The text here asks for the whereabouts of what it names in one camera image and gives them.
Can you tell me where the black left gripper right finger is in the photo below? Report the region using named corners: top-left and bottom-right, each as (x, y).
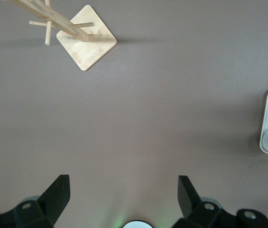
top-left (173, 175), bottom-right (268, 228)

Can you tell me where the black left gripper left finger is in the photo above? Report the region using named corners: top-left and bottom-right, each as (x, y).
top-left (0, 175), bottom-right (71, 228)

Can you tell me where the wooden cup stand with pegs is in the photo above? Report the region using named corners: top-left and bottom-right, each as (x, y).
top-left (4, 0), bottom-right (117, 71)

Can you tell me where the brown table mat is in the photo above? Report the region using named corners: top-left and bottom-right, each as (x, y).
top-left (0, 0), bottom-right (268, 228)

